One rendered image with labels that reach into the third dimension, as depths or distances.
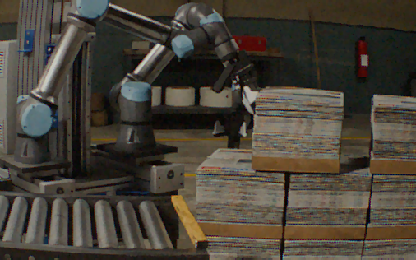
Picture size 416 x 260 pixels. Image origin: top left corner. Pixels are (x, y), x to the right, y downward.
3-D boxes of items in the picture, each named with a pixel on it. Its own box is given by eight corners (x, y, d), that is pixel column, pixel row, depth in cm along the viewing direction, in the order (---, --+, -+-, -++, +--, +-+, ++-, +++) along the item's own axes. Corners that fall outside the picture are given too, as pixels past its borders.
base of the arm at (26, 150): (7, 157, 245) (6, 130, 243) (38, 153, 255) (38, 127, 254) (25, 164, 234) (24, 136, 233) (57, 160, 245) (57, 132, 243)
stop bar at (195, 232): (182, 201, 206) (182, 195, 205) (210, 248, 164) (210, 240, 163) (171, 201, 205) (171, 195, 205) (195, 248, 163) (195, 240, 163)
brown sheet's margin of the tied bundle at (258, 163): (256, 160, 248) (257, 146, 248) (339, 163, 243) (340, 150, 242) (250, 169, 233) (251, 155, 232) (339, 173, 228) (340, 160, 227)
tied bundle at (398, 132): (367, 154, 264) (371, 93, 261) (432, 156, 258) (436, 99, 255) (368, 174, 228) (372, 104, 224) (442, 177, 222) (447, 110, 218)
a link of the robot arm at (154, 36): (60, 13, 245) (176, 58, 265) (65, 12, 235) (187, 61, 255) (73, -16, 245) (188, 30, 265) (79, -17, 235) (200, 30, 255)
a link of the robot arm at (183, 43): (173, 58, 253) (201, 44, 256) (184, 60, 243) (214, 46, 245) (164, 38, 250) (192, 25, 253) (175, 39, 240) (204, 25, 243)
